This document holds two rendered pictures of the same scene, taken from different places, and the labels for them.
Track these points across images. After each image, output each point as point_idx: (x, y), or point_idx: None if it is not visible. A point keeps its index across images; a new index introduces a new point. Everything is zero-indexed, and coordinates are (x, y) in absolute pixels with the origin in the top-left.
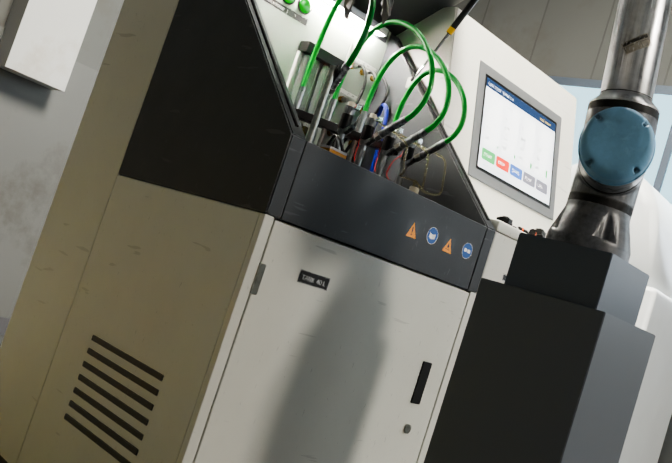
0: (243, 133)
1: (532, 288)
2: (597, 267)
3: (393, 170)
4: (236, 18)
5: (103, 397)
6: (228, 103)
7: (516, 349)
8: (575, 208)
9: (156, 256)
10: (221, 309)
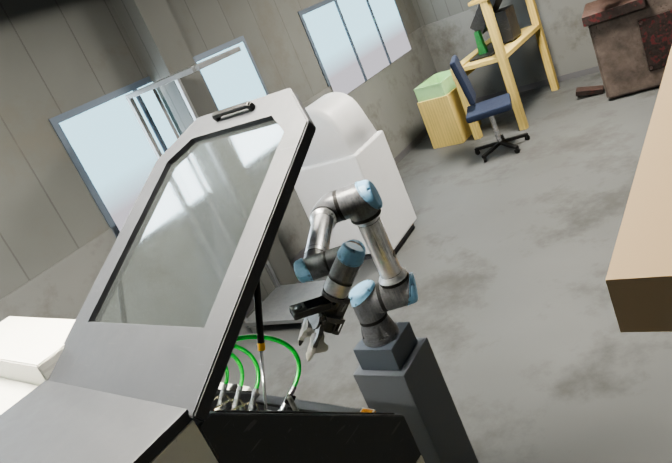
0: (381, 455)
1: (405, 359)
2: (410, 330)
3: None
4: (316, 430)
5: None
6: (358, 462)
7: (423, 378)
8: (386, 323)
9: None
10: None
